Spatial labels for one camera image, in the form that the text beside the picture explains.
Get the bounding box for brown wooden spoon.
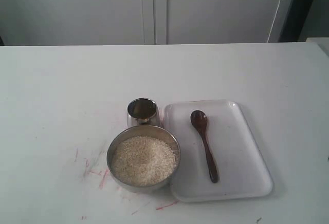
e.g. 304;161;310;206
190;110;220;183

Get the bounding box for small steel cup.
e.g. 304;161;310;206
126;98;161;127

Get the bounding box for large steel rice bowl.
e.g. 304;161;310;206
106;125;180;193

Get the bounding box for white uncooked rice grains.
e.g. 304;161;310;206
112;136;176;186

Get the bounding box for white rectangular plastic tray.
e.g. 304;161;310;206
163;99;273;202

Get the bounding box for white cabinet doors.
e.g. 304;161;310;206
1;0;292;46

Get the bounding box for dark vertical post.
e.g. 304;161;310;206
279;0;313;43

